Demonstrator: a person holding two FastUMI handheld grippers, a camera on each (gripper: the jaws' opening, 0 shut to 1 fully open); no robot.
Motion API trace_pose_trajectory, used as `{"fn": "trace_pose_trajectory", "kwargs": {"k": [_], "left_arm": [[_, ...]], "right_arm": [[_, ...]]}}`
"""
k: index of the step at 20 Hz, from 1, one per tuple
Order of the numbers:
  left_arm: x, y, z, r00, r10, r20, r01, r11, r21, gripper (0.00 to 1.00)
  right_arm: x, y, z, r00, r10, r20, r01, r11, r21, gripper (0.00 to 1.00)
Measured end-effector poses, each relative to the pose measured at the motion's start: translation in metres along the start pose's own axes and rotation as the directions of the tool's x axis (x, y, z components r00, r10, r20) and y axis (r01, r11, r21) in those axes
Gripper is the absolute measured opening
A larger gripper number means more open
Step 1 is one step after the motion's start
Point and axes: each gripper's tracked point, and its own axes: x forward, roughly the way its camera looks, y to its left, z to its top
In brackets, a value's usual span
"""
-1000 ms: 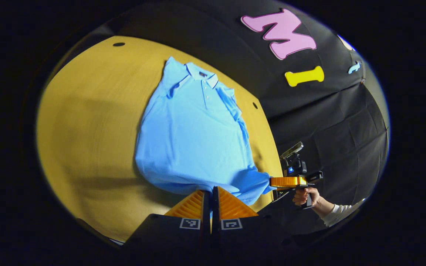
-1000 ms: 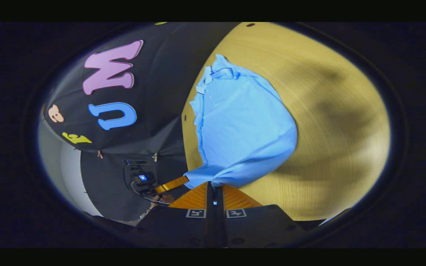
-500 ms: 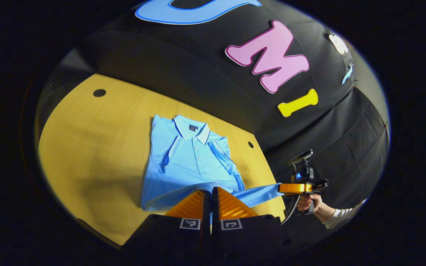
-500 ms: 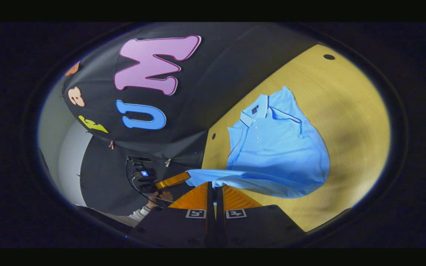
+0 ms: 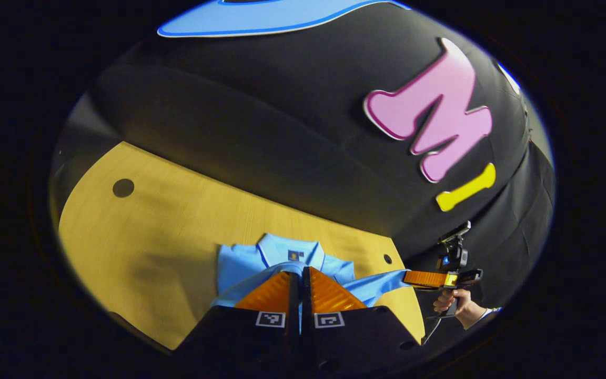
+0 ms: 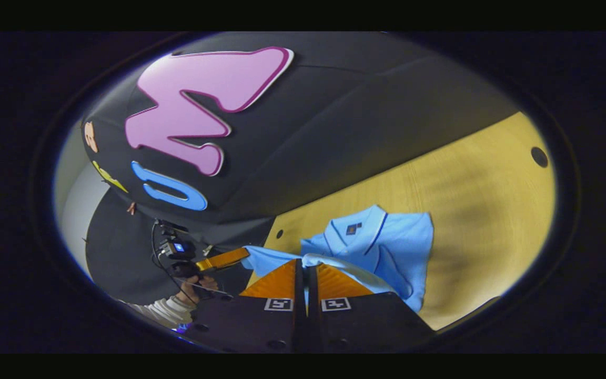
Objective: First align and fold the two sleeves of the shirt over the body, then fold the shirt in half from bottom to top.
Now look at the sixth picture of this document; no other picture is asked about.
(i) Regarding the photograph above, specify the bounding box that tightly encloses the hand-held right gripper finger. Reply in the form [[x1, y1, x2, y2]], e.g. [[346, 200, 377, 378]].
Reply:
[[307, 263, 436, 353], [185, 258, 305, 353]]

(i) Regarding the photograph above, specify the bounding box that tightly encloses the light blue T-shirt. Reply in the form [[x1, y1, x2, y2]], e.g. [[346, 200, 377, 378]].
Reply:
[[241, 204, 435, 314]]

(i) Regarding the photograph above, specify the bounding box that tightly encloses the black backdrop cloth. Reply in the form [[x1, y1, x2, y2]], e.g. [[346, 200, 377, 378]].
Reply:
[[79, 32, 519, 306]]

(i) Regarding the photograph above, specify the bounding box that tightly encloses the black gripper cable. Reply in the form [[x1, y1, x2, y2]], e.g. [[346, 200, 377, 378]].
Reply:
[[150, 221, 198, 306]]

